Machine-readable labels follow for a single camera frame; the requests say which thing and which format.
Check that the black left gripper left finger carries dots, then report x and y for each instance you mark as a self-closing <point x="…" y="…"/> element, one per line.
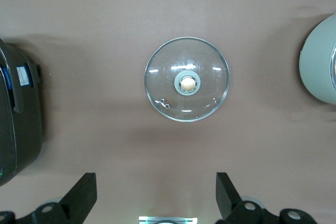
<point x="78" y="197"/>

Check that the brown table cloth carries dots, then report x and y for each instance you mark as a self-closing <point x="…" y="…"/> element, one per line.
<point x="105" y="11"/>

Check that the black rice cooker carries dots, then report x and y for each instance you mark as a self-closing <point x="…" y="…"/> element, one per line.
<point x="23" y="134"/>

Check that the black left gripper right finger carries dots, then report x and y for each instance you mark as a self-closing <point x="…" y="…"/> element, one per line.
<point x="228" y="200"/>

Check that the glass lid with knob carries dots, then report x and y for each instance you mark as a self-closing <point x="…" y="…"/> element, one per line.
<point x="162" y="77"/>

